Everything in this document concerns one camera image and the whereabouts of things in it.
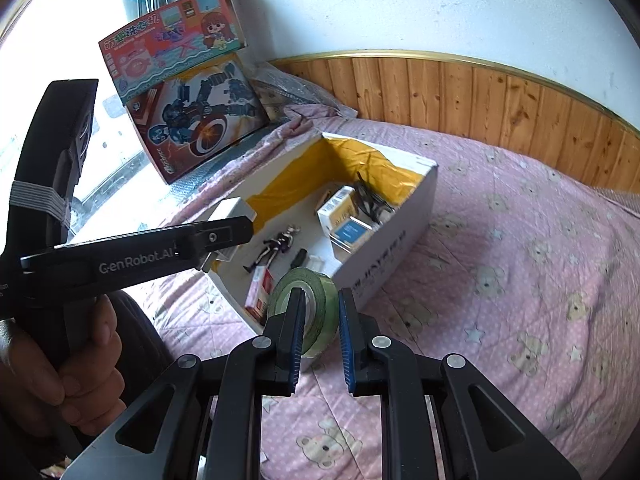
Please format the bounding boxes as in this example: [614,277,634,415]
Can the purple silver action figure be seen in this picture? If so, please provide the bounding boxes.
[243,226,301,275]

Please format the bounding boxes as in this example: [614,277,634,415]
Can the white cardboard box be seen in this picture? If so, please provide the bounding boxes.
[200,132,439,336]

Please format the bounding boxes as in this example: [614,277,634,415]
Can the robot print toy box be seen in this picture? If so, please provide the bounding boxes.
[125,55,271,185]

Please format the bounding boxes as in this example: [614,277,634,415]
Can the green tape roll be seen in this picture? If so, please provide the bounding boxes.
[267,267,338,358]

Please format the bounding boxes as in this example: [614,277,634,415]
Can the clear bubble wrap sheet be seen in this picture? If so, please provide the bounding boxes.
[252,60,358,121]

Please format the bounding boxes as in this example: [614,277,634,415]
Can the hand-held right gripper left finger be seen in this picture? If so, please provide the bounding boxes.
[65,287,307,480]

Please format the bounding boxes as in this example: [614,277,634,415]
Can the person's left hand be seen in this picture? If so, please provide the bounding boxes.
[0,294,126,438]

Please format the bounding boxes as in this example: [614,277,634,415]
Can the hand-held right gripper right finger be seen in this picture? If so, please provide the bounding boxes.
[337,286,556,480]

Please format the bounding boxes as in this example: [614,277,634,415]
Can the red white staple box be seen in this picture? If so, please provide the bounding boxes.
[244,266,275,322]

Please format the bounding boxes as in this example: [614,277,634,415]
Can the dark framed glasses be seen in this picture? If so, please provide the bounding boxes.
[352,172,398,223]

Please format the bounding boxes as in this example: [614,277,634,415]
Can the grey plastic wrapped mattress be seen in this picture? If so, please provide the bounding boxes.
[165,125,301,201]

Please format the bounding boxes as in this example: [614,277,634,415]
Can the square tin with blue lid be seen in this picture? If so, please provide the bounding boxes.
[330,216,378,253]

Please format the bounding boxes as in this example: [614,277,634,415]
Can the pink cartoon toy box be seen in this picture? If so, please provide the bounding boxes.
[98,0,249,107]

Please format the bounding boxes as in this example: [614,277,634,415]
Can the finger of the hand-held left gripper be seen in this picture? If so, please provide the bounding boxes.
[191,215,255,261]

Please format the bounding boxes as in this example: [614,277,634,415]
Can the cream tissue pack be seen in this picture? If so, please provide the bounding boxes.
[316,185,358,233]

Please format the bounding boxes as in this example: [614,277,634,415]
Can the pink bear print blanket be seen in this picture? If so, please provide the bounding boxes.
[120,105,640,480]

